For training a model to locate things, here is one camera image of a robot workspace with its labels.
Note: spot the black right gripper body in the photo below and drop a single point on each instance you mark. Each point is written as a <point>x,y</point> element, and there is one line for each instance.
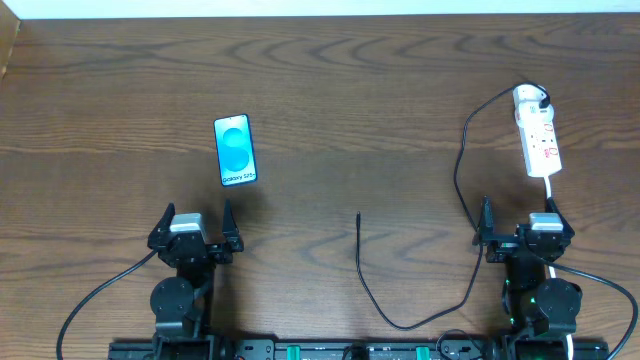
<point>523,240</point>

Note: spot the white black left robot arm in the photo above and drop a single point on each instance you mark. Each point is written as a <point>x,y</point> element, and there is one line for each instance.
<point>182,303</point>

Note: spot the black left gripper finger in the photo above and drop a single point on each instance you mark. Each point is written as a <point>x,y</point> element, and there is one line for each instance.
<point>162,228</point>
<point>229,227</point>

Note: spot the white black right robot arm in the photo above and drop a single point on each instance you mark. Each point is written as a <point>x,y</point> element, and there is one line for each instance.
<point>542,309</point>

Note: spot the white USB charger adapter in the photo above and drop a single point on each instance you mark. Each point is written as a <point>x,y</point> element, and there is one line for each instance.
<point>528,106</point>

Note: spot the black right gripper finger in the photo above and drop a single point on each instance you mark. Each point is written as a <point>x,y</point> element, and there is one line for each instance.
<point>485,228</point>
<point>551,207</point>

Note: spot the white power strip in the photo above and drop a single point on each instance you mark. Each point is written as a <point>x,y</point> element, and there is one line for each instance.
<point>540,148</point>

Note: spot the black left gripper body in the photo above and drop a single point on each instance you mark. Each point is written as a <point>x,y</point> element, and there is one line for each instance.
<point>192,247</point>

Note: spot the brown cardboard panel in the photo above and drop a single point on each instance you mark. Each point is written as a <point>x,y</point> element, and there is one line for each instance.
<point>9,28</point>

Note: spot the blue Galaxy smartphone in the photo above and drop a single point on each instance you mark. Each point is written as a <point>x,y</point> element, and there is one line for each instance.
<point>235,150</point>

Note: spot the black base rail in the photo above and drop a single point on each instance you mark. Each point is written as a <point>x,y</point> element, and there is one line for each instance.
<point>271,350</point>

